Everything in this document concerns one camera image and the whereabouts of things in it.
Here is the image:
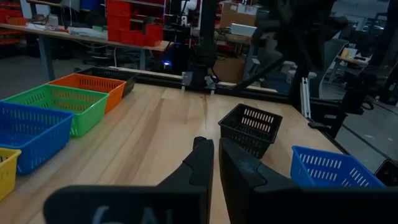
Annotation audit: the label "brown cardboard box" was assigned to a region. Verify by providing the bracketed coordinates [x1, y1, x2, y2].
[219, 1, 259, 29]

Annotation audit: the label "black vertical frame post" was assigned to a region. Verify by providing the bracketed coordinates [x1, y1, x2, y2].
[183, 0, 219, 91]

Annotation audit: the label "large black plastic basket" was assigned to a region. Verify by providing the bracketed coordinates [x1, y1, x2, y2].
[76, 67, 137, 97]

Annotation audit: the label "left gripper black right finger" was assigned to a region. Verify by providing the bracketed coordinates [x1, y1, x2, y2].
[218, 138, 398, 224]

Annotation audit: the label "large green plastic basket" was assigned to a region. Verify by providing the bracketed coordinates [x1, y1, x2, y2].
[2, 83, 109, 138]

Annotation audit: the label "silver aluminium extrusion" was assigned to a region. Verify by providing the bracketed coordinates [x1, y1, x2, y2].
[300, 77, 312, 119]

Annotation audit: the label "large yellow plastic basket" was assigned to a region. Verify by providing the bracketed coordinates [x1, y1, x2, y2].
[0, 147, 22, 202]

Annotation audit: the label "large blue plastic basket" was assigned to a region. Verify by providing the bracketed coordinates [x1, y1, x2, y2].
[0, 101, 75, 175]

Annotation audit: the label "small black plastic basket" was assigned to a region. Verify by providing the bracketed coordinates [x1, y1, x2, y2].
[218, 103, 284, 159]

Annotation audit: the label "red shelf bins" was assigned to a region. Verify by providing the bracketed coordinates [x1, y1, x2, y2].
[0, 0, 29, 44]

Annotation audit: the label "stack of red bins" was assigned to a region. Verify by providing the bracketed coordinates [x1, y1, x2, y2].
[105, 0, 164, 48]

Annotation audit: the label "white flat box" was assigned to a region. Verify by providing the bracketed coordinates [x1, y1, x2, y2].
[229, 23, 257, 37]

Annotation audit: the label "small blue plastic basket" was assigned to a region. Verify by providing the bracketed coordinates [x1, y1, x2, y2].
[290, 145, 386, 189]

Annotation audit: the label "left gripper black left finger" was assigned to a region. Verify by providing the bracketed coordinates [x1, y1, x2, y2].
[43, 136, 215, 224]

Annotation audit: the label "large orange plastic basket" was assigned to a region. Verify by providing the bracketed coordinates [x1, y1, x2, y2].
[46, 73, 127, 114]

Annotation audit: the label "wooden workbench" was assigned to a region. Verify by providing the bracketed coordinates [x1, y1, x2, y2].
[0, 23, 171, 82]

